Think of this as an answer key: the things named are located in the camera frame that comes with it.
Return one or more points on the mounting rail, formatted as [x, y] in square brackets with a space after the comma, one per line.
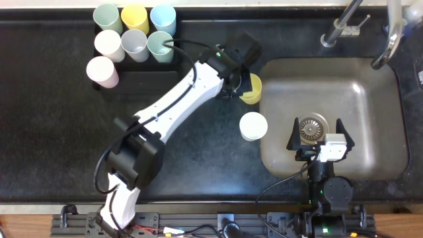
[198, 221]

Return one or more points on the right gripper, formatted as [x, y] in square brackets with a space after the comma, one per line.
[305, 154]

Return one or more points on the grey cup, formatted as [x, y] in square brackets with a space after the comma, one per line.
[133, 41]

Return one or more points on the green cup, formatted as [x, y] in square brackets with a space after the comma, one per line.
[105, 15]
[157, 51]

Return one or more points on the steel tap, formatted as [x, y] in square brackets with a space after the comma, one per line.
[333, 29]

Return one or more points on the steel sink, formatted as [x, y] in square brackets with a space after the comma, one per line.
[363, 109]

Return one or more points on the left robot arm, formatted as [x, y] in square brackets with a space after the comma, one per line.
[178, 99]

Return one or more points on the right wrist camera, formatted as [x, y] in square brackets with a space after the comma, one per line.
[333, 148]

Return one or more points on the blue cup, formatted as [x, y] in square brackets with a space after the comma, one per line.
[162, 16]

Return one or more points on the blue soap bottle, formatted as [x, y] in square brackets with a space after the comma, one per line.
[413, 14]

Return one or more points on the black tray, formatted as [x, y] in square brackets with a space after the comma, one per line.
[148, 79]

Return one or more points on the white cup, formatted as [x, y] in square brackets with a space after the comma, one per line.
[253, 125]
[107, 42]

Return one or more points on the pink cup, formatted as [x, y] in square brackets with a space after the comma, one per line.
[100, 69]

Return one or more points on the yellow cup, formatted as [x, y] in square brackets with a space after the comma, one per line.
[255, 94]
[133, 15]

